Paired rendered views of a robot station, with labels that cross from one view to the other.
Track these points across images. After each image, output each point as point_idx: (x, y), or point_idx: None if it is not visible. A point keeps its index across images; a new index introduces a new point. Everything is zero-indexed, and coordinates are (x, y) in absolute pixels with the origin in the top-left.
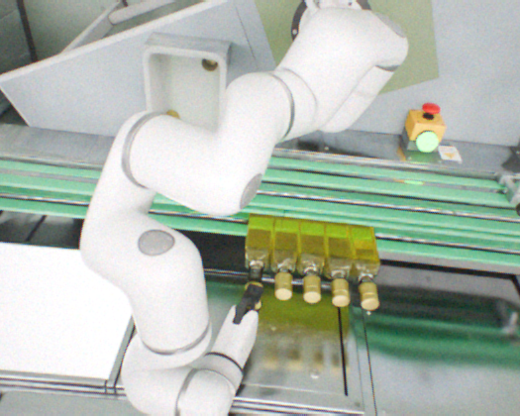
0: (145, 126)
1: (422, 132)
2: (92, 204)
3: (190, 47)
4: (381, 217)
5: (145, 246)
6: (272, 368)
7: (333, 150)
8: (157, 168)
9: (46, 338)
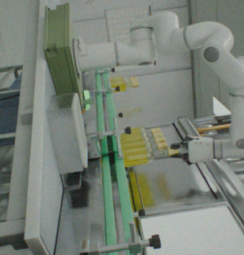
0: (219, 38)
1: (83, 92)
2: (238, 62)
3: (67, 99)
4: None
5: None
6: (189, 168)
7: (90, 115)
8: (229, 42)
9: (219, 234)
